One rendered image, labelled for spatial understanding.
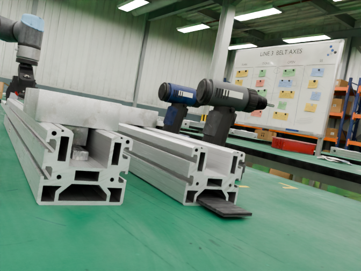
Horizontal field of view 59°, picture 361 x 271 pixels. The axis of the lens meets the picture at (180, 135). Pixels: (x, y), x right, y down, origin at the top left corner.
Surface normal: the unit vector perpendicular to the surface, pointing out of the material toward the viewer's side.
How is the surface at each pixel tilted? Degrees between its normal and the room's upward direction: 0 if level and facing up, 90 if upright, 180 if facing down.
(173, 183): 90
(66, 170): 90
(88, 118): 90
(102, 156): 90
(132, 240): 0
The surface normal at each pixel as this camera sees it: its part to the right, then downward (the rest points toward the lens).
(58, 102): 0.52, 0.14
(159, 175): -0.84, -0.12
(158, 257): 0.18, -0.98
